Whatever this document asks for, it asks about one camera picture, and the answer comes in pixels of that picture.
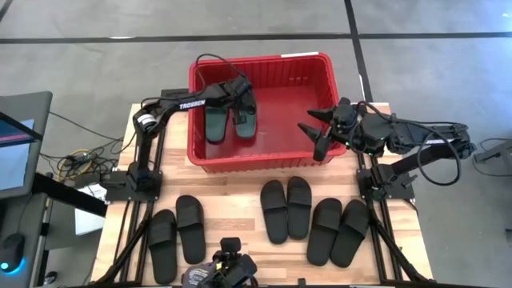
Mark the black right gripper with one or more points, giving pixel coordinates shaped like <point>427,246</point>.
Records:
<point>344,120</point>

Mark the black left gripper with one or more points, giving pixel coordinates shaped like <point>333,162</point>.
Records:
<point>244,100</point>

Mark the green rubber slide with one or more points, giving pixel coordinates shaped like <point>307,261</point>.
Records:
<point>217,126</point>
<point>245,130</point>

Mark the black rubber slide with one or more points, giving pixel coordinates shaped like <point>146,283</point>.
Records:
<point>162,252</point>
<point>323,236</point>
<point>299,212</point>
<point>191,232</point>
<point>274,216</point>
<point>349,236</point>

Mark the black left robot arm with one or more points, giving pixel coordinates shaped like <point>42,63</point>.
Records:
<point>192,105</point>

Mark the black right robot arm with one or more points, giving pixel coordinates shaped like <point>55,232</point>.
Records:
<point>432,141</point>

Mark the red plastic bin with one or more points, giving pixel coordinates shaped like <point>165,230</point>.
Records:
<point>288,120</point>

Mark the black floor vent grille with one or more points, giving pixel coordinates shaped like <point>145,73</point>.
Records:
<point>174,93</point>

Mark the grey stand foot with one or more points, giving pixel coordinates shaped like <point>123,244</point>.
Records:
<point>496,154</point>

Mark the white paper box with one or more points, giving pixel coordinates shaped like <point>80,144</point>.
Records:
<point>88,220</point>

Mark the black desk beam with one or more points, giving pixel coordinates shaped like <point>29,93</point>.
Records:
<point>68,196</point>

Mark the grey computer monitor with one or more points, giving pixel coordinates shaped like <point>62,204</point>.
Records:
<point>20,152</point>

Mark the dark grey desk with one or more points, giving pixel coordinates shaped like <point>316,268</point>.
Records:
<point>20,216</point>

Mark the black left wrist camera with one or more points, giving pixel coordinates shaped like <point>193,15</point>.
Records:
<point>240,84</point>

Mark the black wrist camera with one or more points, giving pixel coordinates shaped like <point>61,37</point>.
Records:
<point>376,134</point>
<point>240,84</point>

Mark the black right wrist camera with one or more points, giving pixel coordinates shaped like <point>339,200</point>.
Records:
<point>376,134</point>

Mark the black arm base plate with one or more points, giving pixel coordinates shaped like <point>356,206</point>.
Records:
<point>120,194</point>
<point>402,194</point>

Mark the black aluminium frame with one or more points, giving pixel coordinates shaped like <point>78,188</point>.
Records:
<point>377,224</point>
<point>139,248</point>

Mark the black camera rig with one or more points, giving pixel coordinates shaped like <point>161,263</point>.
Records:
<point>228,268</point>

